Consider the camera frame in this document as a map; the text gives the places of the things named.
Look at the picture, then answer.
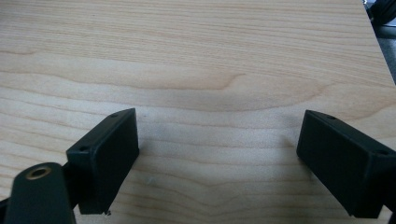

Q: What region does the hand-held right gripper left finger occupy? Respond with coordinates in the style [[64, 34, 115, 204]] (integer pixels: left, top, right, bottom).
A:
[[65, 107, 140, 216]]

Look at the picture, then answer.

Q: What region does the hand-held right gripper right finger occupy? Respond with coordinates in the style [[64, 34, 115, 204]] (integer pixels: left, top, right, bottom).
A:
[[295, 109, 396, 219]]

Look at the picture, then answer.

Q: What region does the black object beyond table edge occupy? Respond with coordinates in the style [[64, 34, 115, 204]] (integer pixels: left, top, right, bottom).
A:
[[366, 0, 396, 26]]

